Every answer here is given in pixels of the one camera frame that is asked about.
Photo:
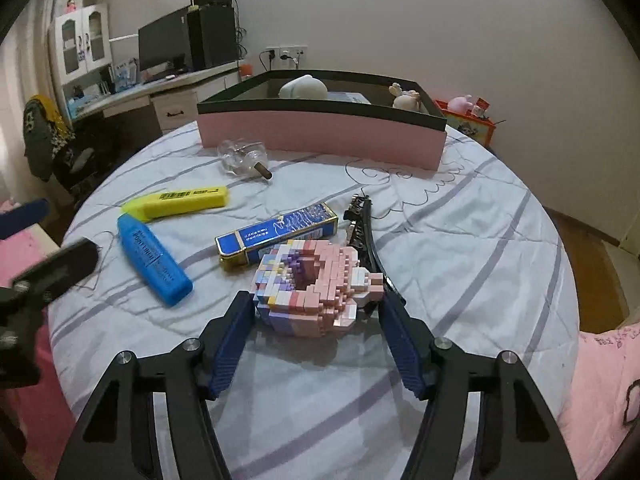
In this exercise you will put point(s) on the round table striped cloth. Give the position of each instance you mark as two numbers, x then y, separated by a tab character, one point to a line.
450	240

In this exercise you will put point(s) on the white plastic toy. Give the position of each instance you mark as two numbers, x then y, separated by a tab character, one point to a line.
302	89

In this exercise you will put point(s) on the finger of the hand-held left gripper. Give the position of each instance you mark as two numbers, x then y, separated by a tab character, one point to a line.
25	217
60	270

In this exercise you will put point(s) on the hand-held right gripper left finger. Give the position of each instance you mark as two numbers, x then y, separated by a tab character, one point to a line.
227	345

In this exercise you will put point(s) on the small pink doll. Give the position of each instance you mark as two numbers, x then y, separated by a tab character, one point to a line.
72	5

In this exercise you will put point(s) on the blue white box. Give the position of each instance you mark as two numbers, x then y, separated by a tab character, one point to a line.
125	72

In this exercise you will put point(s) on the blue highlighter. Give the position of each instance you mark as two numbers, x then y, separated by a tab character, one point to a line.
155	260

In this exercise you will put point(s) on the yellow highlighter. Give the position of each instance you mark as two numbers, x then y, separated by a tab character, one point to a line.
185	200

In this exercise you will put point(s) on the black hair clip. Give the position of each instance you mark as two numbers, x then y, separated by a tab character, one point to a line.
367	240

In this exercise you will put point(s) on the white glass-door cabinet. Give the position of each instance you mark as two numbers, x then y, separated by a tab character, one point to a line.
75	50

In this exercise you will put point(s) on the black monitor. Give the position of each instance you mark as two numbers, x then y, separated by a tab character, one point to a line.
162	45

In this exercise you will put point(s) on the clear glass bottle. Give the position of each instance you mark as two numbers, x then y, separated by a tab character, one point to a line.
240	157

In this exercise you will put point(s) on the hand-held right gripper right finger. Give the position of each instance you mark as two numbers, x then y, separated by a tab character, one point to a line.
405	355

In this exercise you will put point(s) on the pink storage box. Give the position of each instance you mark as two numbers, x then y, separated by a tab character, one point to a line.
325	135

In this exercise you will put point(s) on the small beige doll figurine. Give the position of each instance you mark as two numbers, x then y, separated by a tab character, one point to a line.
405	100

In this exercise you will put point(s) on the pink plush toy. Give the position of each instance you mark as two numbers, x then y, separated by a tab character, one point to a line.
460	104

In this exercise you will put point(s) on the black computer tower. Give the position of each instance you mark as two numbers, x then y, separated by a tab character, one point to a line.
212	37

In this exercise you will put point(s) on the chair with dark clothes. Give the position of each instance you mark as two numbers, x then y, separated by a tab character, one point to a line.
45	135

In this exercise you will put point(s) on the white desk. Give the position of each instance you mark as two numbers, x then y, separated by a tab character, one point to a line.
172	110

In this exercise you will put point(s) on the red toy box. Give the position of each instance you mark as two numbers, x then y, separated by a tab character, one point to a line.
470	127

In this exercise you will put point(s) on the pink block toy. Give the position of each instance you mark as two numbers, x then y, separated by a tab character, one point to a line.
320	285

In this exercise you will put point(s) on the wall power outlet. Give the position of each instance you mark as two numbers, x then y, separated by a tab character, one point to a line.
285	54

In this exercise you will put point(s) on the blue tin box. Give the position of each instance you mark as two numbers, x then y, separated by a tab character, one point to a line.
280	232

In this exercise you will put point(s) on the black office chair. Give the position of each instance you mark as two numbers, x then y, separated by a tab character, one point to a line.
90	165

